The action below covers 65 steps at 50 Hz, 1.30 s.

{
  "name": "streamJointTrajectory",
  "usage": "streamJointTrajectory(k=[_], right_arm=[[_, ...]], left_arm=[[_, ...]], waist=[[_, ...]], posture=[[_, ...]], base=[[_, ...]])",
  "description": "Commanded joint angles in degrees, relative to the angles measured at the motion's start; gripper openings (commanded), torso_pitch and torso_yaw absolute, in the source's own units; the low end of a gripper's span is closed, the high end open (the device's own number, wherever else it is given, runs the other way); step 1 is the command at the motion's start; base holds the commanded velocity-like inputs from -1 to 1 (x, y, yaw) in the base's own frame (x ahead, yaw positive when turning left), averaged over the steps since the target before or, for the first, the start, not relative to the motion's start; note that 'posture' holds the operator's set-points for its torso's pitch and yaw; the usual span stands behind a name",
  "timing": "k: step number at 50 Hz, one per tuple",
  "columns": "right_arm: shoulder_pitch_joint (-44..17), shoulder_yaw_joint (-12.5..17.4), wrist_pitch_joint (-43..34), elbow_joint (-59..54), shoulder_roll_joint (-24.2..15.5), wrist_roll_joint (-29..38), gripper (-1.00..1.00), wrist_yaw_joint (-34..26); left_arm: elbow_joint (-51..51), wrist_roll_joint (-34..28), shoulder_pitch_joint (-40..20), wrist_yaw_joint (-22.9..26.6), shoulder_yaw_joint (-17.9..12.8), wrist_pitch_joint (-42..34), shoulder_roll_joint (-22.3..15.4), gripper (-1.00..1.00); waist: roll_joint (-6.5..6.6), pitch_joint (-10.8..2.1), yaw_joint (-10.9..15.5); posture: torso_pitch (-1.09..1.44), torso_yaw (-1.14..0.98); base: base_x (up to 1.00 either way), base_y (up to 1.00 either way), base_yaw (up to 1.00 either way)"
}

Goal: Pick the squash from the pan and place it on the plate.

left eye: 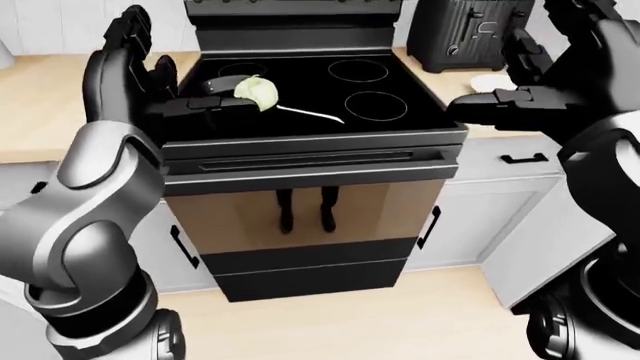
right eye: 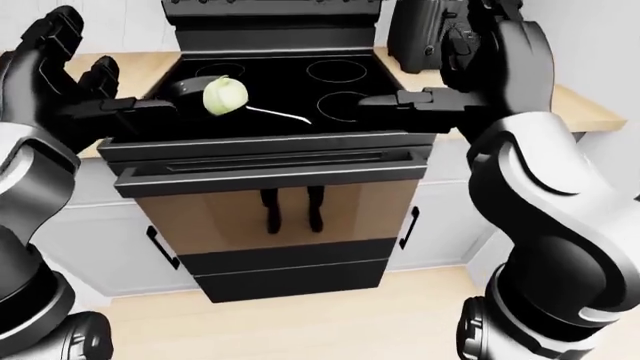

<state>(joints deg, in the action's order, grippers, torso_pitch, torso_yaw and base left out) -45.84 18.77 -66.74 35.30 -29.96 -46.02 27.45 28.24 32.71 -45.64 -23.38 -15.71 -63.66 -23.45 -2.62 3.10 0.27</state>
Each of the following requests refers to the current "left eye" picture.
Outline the black toaster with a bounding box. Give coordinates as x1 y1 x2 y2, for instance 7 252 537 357
405 0 537 75

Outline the black electric stove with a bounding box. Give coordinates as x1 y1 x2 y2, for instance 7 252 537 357
160 0 471 304

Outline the pale green cabbage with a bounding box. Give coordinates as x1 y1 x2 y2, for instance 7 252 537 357
233 73 279 113

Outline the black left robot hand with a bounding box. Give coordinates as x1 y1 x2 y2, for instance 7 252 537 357
82 4 262 133

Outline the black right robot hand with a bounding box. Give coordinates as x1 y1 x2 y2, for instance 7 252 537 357
446 0 640 144

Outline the white plate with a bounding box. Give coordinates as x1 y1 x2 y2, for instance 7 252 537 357
470 73 519 93

